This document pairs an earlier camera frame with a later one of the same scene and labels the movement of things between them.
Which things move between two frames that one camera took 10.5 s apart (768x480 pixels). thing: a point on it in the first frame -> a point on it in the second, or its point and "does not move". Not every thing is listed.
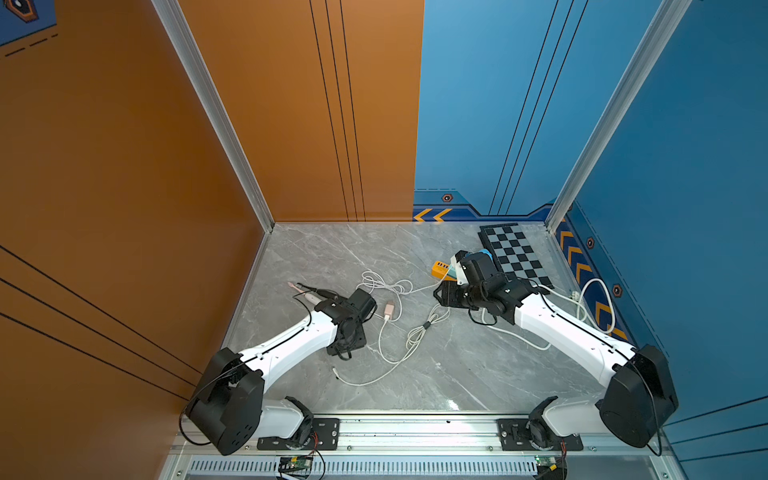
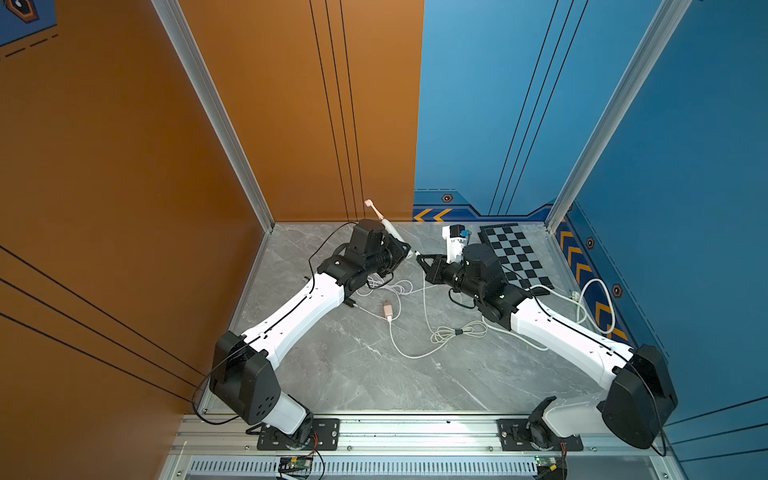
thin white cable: (411, 342) -> (444, 333)
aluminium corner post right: (649, 48) does not move
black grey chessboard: (514, 254) does not move
